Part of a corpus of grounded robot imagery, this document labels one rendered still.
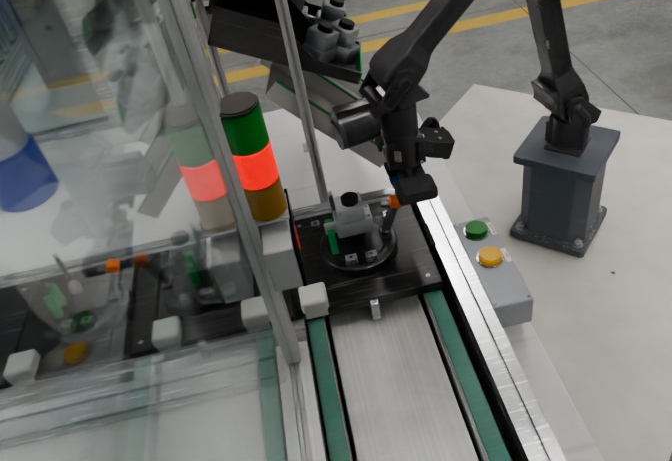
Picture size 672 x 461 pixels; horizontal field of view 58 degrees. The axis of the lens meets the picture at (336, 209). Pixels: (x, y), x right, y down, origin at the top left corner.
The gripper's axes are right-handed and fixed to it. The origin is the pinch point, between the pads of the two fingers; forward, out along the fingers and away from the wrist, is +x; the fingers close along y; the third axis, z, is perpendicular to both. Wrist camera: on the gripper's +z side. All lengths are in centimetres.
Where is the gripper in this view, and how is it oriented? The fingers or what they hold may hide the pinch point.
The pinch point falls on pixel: (406, 187)
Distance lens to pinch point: 103.4
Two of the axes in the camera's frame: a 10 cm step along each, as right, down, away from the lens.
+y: -1.6, -6.2, 7.7
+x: 1.6, 7.5, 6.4
